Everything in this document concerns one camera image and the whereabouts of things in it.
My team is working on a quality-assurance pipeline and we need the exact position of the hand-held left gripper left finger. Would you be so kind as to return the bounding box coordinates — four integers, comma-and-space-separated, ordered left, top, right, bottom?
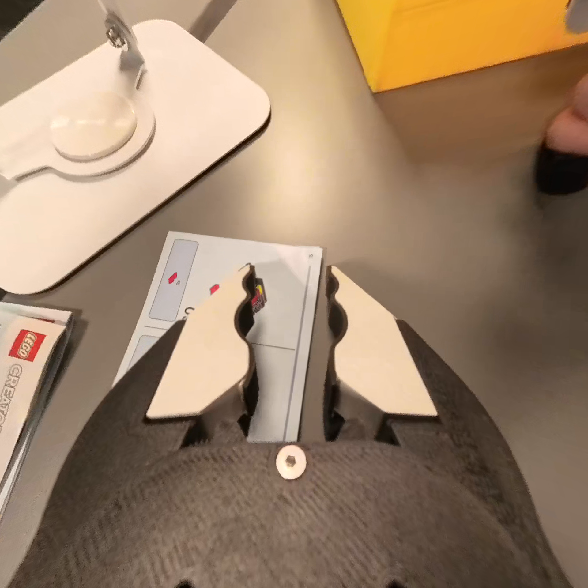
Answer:
145, 264, 257, 435

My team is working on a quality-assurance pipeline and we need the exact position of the blue instruction booklet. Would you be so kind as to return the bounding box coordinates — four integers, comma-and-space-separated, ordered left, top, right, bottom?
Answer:
112, 231, 323, 444

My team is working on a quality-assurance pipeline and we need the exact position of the person's right hand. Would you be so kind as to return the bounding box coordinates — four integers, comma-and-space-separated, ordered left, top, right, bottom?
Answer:
546, 69, 588, 154

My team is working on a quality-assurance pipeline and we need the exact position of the white lamp base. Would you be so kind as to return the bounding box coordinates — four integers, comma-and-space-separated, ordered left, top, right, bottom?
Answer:
0, 0, 272, 296

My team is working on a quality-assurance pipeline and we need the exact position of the white cover instruction booklet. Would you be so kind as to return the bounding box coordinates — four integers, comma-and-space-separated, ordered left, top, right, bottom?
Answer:
0, 301, 74, 511

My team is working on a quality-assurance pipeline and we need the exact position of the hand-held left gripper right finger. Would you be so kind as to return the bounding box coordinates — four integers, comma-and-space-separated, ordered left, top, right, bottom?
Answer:
324, 265, 439, 438

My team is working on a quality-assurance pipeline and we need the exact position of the yellow plastic bin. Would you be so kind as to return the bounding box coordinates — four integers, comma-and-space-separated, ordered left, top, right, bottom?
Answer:
335, 0, 588, 93

